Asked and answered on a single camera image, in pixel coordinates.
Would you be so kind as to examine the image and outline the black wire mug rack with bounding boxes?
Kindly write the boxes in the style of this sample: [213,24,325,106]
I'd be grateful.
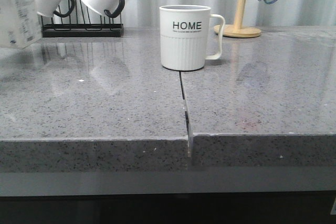
[39,0,124,37]

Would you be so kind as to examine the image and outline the whole milk carton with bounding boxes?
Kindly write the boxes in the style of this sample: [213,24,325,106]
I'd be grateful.
[1,0,42,49]

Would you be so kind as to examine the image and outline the white HOME cup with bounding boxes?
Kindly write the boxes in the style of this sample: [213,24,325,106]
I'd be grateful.
[159,5,226,71]

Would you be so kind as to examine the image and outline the wooden mug tree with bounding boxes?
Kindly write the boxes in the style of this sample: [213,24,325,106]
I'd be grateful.
[213,0,261,38]

